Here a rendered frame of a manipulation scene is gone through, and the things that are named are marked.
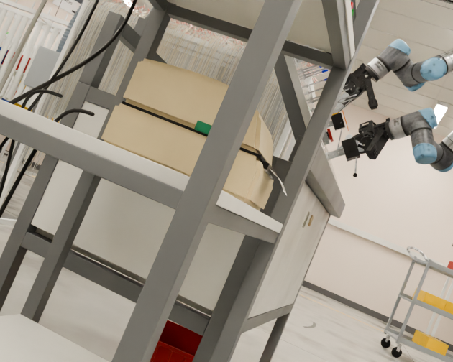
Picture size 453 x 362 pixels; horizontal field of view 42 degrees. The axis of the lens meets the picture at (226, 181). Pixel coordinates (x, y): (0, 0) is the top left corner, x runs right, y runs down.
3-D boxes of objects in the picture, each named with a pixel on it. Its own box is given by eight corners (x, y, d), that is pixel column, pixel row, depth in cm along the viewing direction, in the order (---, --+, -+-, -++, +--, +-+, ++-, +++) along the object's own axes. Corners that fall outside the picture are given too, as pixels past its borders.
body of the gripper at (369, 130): (365, 137, 223) (395, 127, 217) (365, 153, 217) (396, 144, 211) (357, 123, 218) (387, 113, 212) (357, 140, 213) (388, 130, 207)
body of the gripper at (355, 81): (339, 86, 224) (363, 65, 222) (354, 103, 223) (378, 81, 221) (339, 83, 217) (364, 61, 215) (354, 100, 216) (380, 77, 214)
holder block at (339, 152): (335, 182, 185) (365, 172, 183) (323, 146, 188) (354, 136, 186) (336, 184, 189) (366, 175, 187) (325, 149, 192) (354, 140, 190)
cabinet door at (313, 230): (295, 304, 239) (331, 215, 241) (272, 312, 187) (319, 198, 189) (289, 301, 240) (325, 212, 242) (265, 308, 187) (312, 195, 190)
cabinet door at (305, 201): (270, 311, 187) (317, 197, 189) (230, 325, 134) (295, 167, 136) (264, 308, 187) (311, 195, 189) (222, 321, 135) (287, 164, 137)
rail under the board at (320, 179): (339, 218, 244) (345, 204, 245) (310, 169, 131) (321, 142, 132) (327, 213, 246) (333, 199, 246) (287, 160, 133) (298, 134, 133)
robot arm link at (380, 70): (387, 74, 221) (389, 70, 213) (378, 82, 221) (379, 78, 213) (374, 59, 222) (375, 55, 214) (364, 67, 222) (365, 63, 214)
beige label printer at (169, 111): (262, 215, 121) (299, 128, 122) (246, 206, 100) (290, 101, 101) (135, 162, 127) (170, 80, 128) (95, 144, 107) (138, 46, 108)
